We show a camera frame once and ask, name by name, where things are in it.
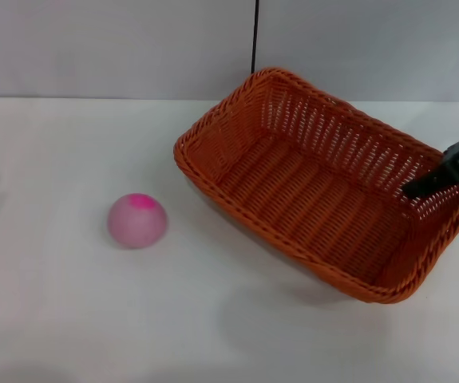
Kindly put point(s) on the orange woven plastic basket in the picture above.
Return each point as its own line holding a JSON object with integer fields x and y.
{"x": 317, "y": 199}

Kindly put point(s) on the black vertical wall strip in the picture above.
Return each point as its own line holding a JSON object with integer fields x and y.
{"x": 255, "y": 36}

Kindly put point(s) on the pink peach toy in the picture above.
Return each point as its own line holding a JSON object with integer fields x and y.
{"x": 137, "y": 227}

